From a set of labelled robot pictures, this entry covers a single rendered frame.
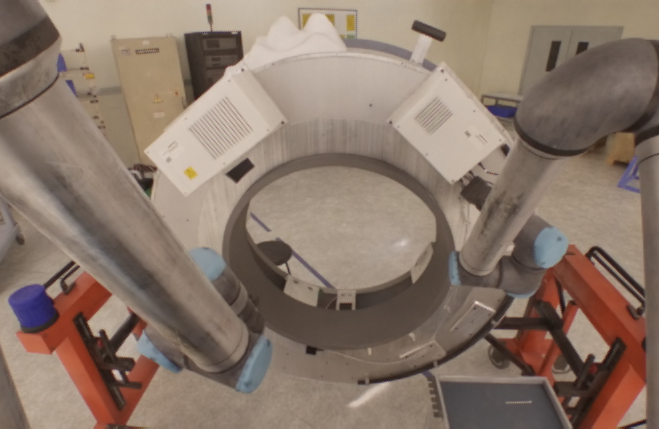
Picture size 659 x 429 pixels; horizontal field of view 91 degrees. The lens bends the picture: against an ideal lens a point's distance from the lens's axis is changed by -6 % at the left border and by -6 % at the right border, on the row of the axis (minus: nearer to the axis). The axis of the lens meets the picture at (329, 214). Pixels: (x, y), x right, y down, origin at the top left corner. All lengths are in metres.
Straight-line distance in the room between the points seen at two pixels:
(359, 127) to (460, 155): 0.30
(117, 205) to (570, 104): 0.51
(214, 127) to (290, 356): 1.07
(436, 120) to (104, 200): 0.80
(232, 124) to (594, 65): 0.76
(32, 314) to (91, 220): 1.31
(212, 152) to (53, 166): 0.72
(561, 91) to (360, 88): 0.63
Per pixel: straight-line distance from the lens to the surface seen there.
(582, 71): 0.54
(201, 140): 0.99
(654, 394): 0.56
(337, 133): 1.07
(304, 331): 1.52
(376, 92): 1.05
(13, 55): 0.27
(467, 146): 1.00
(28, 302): 1.59
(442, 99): 0.95
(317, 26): 1.17
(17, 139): 0.29
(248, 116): 0.93
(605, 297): 1.77
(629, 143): 7.22
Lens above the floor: 1.90
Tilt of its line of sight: 28 degrees down
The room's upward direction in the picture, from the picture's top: 1 degrees counter-clockwise
